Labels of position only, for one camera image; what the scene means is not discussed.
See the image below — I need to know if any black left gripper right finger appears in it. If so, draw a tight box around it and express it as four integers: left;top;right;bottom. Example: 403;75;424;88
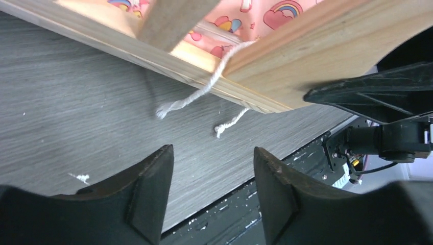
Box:
253;147;432;244

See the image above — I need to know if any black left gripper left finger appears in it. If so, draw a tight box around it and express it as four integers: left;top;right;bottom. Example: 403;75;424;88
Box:
1;144;174;244

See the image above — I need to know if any wooden slatted pet bed frame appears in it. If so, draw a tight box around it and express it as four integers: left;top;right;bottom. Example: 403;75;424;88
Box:
1;1;432;113

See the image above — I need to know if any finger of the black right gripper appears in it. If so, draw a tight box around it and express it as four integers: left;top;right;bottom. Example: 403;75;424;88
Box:
303;62;432;124

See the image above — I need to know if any pink unicorn print cushion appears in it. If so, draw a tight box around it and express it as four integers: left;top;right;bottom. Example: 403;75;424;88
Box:
107;0;325;139

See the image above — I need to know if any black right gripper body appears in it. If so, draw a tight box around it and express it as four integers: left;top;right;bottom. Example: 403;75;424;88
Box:
375;25;433;163

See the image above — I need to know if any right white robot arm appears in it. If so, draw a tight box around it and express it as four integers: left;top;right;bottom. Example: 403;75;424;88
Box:
303;28;432;183

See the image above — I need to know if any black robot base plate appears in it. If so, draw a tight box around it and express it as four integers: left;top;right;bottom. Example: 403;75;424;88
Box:
159;116;373;245

